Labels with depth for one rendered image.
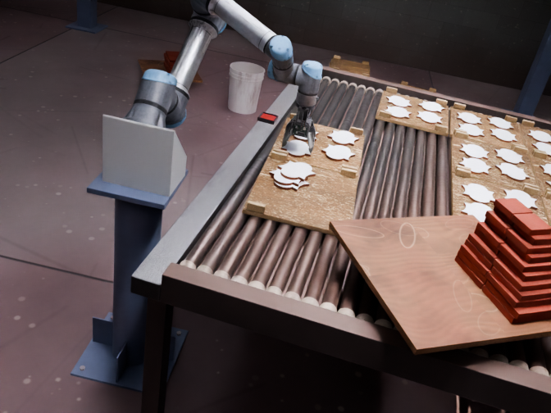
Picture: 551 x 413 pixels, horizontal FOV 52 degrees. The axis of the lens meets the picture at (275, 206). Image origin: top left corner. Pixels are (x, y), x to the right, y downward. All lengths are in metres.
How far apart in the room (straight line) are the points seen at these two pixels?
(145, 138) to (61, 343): 1.12
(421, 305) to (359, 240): 0.27
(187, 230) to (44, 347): 1.13
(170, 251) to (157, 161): 0.39
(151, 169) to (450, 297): 1.02
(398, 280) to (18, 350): 1.71
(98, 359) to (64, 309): 0.36
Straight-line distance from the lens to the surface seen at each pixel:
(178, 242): 1.65
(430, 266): 1.56
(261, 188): 1.92
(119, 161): 1.94
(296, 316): 1.41
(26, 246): 3.19
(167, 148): 1.85
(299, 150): 2.21
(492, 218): 1.55
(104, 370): 2.50
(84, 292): 2.87
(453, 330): 1.39
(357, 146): 2.39
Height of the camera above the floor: 1.88
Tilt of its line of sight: 31 degrees down
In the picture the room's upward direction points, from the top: 11 degrees clockwise
